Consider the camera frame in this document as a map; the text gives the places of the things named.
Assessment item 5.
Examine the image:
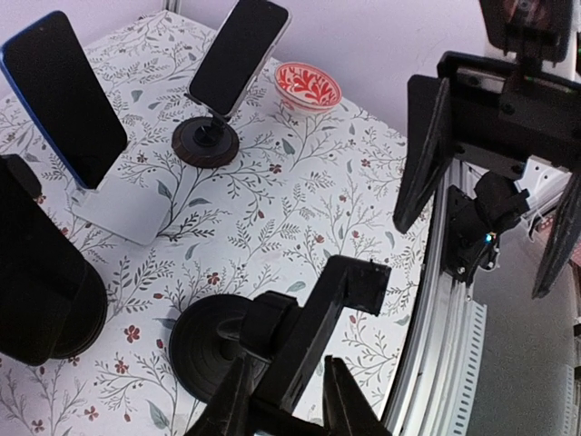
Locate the front aluminium rail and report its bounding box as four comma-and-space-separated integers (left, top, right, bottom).
382, 183, 487, 435

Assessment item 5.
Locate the black round-base stand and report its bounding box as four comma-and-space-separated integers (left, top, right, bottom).
168, 255, 391, 412
51, 262, 108, 359
172, 116, 240, 169

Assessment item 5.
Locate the phone with blue case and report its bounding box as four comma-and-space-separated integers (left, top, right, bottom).
1, 11, 128, 189

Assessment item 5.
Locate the black phone front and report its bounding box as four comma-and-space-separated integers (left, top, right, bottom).
1, 154, 86, 365

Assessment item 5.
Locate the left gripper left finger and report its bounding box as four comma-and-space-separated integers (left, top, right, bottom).
184, 355, 253, 436

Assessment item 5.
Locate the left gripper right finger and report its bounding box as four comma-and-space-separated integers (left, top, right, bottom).
322, 355, 390, 436

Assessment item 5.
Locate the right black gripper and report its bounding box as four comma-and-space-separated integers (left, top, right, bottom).
393, 51, 581, 299

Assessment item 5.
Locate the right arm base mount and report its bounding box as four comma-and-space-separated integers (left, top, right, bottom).
441, 172, 530, 286

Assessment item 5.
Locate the right aluminium frame post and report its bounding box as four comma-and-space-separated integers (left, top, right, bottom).
162, 0, 188, 15

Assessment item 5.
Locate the orange patterned white bowl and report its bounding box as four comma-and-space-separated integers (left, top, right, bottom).
274, 62, 342, 115

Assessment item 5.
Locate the white folding phone stand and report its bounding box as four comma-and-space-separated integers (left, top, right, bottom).
67, 175, 170, 246

